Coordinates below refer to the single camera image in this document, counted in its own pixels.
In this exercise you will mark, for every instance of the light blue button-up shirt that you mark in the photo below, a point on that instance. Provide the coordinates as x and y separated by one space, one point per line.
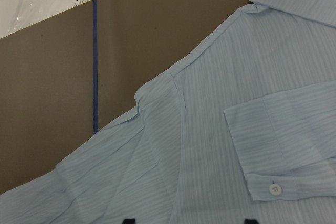
243 127

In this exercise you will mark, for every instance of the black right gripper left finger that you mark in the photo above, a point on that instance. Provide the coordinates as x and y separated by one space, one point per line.
129 221

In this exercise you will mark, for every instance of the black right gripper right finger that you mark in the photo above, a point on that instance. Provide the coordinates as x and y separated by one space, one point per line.
251 221

